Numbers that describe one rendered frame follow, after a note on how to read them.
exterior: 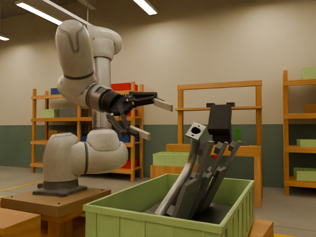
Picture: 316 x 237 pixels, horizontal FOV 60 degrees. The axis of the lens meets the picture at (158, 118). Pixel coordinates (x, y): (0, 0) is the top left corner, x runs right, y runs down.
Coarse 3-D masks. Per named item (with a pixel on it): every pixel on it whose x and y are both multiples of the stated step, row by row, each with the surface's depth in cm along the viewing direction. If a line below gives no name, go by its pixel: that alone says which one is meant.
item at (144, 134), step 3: (129, 126) 82; (132, 126) 82; (135, 129) 81; (138, 129) 81; (141, 132) 81; (144, 132) 80; (147, 132) 80; (141, 135) 82; (144, 135) 81; (147, 135) 80; (144, 138) 82; (147, 138) 81
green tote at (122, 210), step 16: (160, 176) 128; (176, 176) 133; (128, 192) 102; (144, 192) 113; (160, 192) 127; (224, 192) 123; (240, 192) 120; (96, 208) 79; (112, 208) 77; (128, 208) 102; (144, 208) 113; (240, 208) 88; (96, 224) 79; (112, 224) 77; (128, 224) 75; (144, 224) 72; (160, 224) 70; (176, 224) 68; (192, 224) 66; (208, 224) 65; (224, 224) 65; (240, 224) 87
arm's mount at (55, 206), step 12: (24, 192) 127; (84, 192) 126; (96, 192) 126; (108, 192) 131; (12, 204) 114; (24, 204) 111; (36, 204) 108; (48, 204) 106; (60, 204) 106; (72, 204) 109; (60, 216) 103
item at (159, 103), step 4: (156, 100) 89; (160, 100) 89; (156, 104) 91; (160, 104) 90; (164, 104) 89; (168, 104) 88; (172, 104) 87; (164, 108) 90; (168, 108) 89; (172, 108) 88
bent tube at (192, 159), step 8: (192, 128) 79; (200, 128) 78; (192, 136) 77; (200, 136) 77; (192, 144) 81; (192, 152) 83; (192, 160) 84; (184, 168) 85; (192, 168) 84; (184, 176) 83; (176, 184) 81; (168, 192) 80; (176, 192) 79; (168, 200) 77; (160, 208) 75
